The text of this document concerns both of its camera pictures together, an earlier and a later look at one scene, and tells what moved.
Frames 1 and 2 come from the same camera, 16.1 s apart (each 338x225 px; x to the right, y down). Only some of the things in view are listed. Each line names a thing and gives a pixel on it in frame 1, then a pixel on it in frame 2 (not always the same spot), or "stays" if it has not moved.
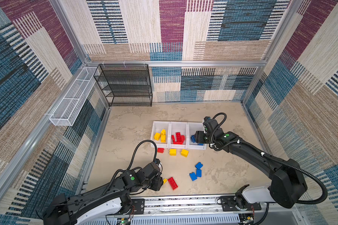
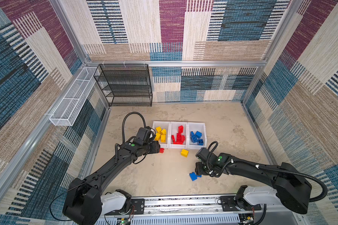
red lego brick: (178, 137) stays
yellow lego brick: (184, 153) stays
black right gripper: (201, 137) to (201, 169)
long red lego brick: (172, 183) to (180, 129)
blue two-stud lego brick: (193, 138) stays
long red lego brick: (179, 141) stays
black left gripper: (159, 182) to (156, 147)
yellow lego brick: (172, 152) to (158, 129)
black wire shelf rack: (125, 85) stays
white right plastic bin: (192, 128) stays
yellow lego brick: (157, 136) stays
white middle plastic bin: (181, 127) stays
